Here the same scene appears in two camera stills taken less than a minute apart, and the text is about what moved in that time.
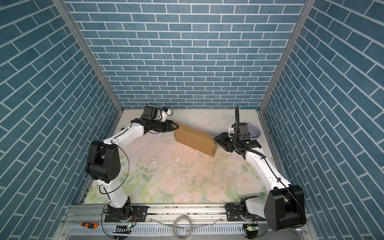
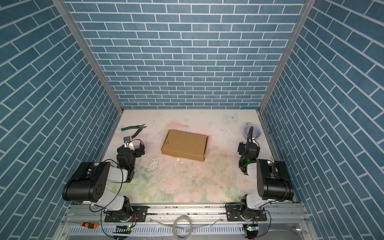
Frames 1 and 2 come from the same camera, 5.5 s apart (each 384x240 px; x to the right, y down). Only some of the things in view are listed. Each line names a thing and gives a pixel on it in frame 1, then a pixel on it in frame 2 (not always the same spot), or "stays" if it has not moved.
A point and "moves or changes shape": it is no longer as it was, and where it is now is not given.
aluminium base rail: [179, 222] stays
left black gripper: [168, 126] -> [137, 152]
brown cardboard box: [195, 139] moves or changes shape
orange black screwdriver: [91, 225] stays
